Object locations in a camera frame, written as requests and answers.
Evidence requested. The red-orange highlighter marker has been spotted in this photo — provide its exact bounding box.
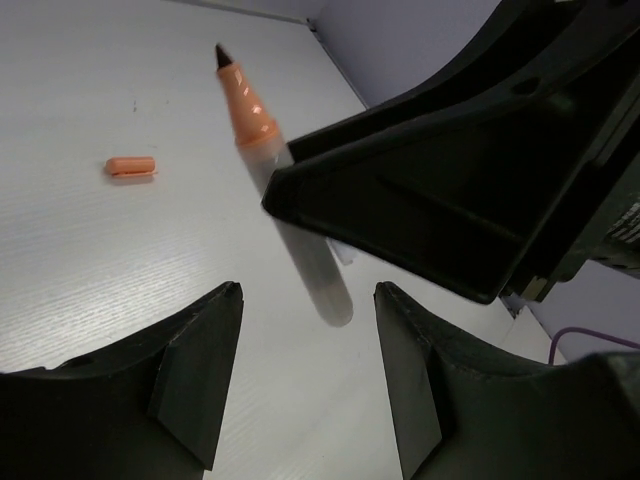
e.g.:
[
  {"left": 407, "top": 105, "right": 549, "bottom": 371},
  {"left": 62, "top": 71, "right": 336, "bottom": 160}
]
[{"left": 215, "top": 43, "right": 354, "bottom": 327}]

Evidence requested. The red-orange marker cap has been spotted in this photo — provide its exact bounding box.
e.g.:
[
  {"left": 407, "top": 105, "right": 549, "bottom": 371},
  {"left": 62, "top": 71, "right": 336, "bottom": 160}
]
[{"left": 104, "top": 156, "right": 156, "bottom": 181}]

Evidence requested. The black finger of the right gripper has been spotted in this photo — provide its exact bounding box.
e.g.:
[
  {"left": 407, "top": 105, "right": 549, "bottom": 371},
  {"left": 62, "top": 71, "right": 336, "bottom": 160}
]
[
  {"left": 289, "top": 1, "right": 630, "bottom": 160},
  {"left": 262, "top": 74, "right": 611, "bottom": 306}
]

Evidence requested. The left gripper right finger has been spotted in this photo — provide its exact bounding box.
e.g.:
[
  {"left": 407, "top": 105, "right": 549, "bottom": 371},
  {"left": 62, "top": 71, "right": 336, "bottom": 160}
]
[{"left": 374, "top": 282, "right": 639, "bottom": 479}]

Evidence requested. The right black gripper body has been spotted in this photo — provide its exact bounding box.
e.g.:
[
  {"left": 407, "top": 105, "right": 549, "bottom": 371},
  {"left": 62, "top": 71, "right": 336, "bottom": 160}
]
[{"left": 504, "top": 33, "right": 639, "bottom": 302}]

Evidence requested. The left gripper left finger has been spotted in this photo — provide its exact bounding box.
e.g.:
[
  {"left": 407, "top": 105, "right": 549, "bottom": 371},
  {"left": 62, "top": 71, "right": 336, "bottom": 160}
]
[{"left": 1, "top": 282, "right": 244, "bottom": 479}]

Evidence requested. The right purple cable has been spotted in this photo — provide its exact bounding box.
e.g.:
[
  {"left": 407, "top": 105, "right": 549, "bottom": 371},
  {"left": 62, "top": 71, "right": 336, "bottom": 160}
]
[{"left": 547, "top": 325, "right": 640, "bottom": 366}]

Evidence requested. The blue highlighter marker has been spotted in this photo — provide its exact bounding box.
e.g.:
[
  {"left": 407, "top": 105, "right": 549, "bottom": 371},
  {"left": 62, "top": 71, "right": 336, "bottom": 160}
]
[{"left": 327, "top": 239, "right": 358, "bottom": 266}]

